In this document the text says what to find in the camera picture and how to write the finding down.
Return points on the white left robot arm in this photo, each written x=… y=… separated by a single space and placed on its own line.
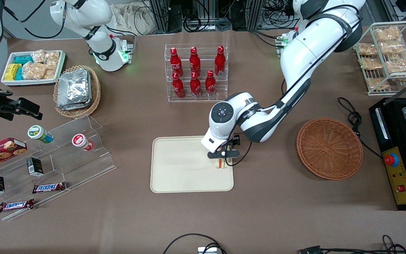
x=301 y=53

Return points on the clear fried snack bag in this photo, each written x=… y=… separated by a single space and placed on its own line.
x=371 y=63
x=367 y=49
x=377 y=83
x=393 y=47
x=387 y=34
x=400 y=65

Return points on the silver foil pack stack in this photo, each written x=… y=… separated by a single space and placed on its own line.
x=74 y=88

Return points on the triangular sandwich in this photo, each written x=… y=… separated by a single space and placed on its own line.
x=220 y=165

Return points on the clear acrylic stepped shelf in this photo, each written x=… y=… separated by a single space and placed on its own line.
x=83 y=165

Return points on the yellow snack packet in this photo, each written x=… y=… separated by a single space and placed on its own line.
x=12 y=71

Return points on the clear rice cracker bag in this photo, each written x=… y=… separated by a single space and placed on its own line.
x=34 y=70
x=38 y=55
x=52 y=60

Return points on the small grey device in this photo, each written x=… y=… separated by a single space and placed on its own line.
x=207 y=250

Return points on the red lid snack cup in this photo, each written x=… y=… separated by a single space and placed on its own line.
x=80 y=141

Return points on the green lid snack cup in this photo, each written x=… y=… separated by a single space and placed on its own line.
x=39 y=133

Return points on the teal snack packet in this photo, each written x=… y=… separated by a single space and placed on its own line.
x=23 y=59
x=19 y=73

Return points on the snickers bar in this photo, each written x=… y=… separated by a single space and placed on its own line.
x=49 y=187
x=16 y=205

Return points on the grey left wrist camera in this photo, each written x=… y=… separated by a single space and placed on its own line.
x=224 y=154

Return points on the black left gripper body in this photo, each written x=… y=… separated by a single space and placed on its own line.
x=235 y=140

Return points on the cream plastic tray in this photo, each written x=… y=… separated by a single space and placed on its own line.
x=182 y=165

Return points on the round brown wicker basket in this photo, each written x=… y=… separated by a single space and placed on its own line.
x=330 y=148

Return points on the black machine with yellow panel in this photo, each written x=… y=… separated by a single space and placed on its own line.
x=382 y=130

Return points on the red emergency stop button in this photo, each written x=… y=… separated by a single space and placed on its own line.
x=391 y=159

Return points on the clear acrylic bottle rack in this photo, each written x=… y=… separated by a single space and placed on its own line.
x=223 y=92

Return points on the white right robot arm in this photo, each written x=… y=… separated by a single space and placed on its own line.
x=83 y=14

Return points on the oval tan wicker basket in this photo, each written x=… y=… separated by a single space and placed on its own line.
x=95 y=91

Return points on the red cola bottle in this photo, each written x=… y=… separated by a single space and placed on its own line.
x=210 y=84
x=195 y=85
x=195 y=60
x=178 y=87
x=220 y=60
x=176 y=63

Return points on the white plastic bag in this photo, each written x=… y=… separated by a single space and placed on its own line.
x=132 y=17

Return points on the white rectangular snack bin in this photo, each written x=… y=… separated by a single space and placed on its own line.
x=30 y=83

